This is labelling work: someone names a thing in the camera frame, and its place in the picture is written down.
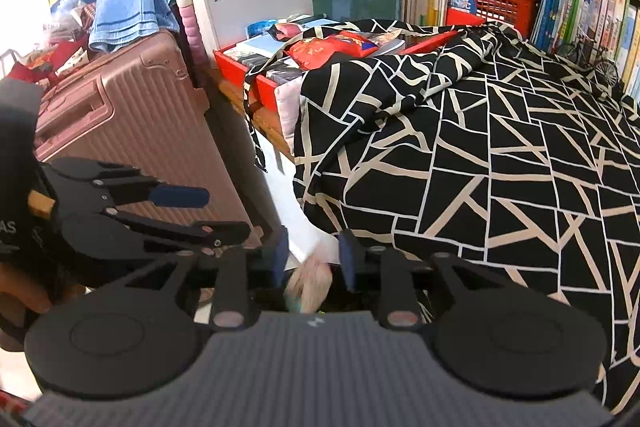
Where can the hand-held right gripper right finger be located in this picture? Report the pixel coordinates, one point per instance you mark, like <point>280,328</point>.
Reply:
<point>346,262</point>

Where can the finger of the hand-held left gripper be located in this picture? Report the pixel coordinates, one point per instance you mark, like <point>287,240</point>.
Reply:
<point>220,234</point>
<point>180,198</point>

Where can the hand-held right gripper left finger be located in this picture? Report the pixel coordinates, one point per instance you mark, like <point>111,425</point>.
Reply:
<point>280,257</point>

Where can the row of tall colourful books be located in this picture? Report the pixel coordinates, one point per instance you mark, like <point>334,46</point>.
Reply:
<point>590,7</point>

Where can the person's left hand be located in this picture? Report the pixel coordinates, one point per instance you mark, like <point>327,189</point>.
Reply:
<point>30,297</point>

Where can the pink hard-shell suitcase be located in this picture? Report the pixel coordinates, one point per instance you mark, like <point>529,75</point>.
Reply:
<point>150,117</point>

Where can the wooden ledge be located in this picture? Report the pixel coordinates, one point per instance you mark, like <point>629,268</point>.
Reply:
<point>265,127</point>

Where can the red shallow tray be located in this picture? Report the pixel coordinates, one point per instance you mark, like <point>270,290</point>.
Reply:
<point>235,67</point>

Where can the pale pink quilt edge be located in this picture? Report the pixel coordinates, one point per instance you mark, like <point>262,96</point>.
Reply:
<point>290,107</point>

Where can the pink bumpy foam tube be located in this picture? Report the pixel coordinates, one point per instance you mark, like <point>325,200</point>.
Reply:
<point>192,37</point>

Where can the pile of colourful bags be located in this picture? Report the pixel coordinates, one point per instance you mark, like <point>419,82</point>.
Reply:
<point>60,22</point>

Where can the pile of magazines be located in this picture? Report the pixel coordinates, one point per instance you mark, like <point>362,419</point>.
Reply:
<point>260,49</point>

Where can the black white patterned blanket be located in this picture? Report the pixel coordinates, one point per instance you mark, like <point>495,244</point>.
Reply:
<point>500,182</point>

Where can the dark red snack packet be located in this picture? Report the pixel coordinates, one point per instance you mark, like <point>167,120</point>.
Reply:
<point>282,32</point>

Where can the blue denim cloth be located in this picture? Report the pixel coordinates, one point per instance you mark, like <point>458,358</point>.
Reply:
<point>130,2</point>

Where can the red snack bag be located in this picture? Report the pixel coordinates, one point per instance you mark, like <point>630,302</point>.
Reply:
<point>325,52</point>

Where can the red plastic crate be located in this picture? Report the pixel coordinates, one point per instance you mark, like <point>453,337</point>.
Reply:
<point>500,7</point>

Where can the miniature black bicycle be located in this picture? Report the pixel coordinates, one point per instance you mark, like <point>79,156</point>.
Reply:
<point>585,52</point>

